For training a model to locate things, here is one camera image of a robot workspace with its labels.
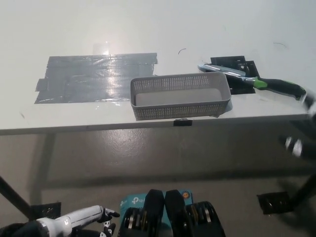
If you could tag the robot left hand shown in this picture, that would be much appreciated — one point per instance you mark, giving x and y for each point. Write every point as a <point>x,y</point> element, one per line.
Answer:
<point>74,217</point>

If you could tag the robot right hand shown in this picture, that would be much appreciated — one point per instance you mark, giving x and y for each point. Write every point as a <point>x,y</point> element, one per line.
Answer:
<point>312,128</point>

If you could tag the black robot torso blocks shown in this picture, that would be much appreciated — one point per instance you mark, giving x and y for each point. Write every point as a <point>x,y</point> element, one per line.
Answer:
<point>172,212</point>

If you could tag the black tape patch on desk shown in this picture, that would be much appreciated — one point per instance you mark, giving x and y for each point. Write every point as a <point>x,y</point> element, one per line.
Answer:
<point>227,61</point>

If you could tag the black floor tape patch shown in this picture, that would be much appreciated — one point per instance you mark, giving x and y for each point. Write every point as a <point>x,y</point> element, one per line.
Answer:
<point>48,210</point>
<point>274,202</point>

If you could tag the black table leg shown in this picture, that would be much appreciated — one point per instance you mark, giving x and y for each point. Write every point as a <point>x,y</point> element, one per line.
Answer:
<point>14,195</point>
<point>306,187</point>

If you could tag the teal tp-link box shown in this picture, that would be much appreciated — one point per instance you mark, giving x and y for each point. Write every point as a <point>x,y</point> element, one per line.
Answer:
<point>134,201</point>

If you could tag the small black tape strip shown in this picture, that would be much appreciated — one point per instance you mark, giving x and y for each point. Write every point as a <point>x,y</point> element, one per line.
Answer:
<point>182,122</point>

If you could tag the grey perforated plastic basket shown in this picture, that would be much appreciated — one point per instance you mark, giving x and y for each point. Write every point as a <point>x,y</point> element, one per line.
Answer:
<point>177,98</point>

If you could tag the large grey duct tape patch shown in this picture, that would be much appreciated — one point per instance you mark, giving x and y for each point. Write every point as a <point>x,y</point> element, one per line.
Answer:
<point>86,79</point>

